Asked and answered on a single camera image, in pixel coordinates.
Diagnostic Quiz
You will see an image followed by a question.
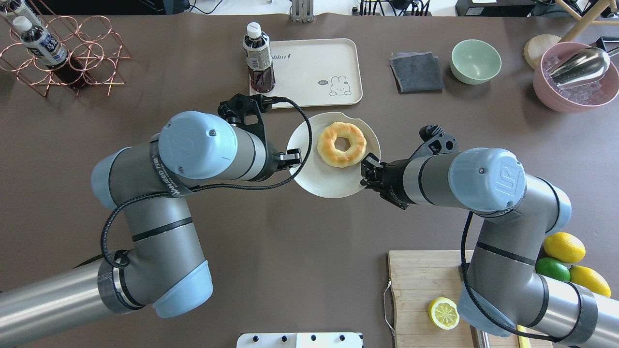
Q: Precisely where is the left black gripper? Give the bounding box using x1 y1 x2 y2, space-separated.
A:
264 147 302 180

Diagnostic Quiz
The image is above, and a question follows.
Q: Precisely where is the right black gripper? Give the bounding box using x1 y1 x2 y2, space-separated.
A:
360 153 412 210

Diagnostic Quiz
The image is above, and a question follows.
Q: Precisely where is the white round plate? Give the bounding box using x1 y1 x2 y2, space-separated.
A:
288 112 381 198

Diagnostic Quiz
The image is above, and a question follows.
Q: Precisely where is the glazed donut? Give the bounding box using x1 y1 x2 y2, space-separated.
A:
317 122 367 168

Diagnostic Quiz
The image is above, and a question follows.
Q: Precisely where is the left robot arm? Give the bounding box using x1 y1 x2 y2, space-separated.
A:
1 111 301 348

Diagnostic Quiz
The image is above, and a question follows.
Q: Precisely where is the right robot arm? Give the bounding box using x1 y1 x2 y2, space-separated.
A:
362 147 618 348

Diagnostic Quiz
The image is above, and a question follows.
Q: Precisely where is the cream rabbit tray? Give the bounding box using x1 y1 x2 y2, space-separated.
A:
267 38 363 107

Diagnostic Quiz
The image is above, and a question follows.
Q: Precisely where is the grey folded cloth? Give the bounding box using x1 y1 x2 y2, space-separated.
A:
389 52 444 93

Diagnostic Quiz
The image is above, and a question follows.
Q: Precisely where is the wooden cutting board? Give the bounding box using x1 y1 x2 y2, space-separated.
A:
383 249 553 348

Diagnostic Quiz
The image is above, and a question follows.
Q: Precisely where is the green ceramic bowl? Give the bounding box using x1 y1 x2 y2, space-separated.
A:
450 39 502 85

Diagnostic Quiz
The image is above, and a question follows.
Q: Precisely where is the half lemon slice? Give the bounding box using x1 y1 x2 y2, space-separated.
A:
427 297 460 330

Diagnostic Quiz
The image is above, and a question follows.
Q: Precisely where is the green lime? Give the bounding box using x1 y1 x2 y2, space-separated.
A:
535 256 571 282

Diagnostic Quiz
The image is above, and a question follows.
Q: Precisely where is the upper yellow lemon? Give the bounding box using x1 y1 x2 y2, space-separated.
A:
543 232 586 264

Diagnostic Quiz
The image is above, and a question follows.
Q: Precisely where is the yellow lemon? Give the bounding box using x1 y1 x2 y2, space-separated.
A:
570 266 612 298
543 232 586 264

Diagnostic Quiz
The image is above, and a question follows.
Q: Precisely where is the wooden mug tree stand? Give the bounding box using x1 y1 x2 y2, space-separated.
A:
523 0 618 69

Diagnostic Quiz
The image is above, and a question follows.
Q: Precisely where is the yellow plastic knife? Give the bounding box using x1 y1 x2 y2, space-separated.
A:
516 325 531 348

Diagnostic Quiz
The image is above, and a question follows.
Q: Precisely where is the lower yellow lemon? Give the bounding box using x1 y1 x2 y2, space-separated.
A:
570 266 612 298

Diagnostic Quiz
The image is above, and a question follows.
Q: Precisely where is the steel ice scoop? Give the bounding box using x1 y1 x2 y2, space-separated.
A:
549 47 611 89

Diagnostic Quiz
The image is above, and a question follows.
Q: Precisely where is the pink bowl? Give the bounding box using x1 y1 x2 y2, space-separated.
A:
533 42 619 113

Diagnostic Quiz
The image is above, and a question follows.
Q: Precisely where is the tea bottle in rack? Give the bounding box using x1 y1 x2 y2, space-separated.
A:
13 16 90 90
0 0 44 27

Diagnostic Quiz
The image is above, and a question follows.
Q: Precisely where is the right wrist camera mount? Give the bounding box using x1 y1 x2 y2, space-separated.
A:
410 125 460 159

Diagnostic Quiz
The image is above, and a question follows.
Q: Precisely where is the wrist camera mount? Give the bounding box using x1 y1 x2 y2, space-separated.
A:
217 93 280 144
410 125 460 159

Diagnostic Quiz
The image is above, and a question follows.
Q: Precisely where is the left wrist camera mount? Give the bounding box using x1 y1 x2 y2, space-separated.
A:
217 93 280 144

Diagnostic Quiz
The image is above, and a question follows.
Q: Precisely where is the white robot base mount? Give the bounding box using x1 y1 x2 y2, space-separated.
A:
236 332 364 348

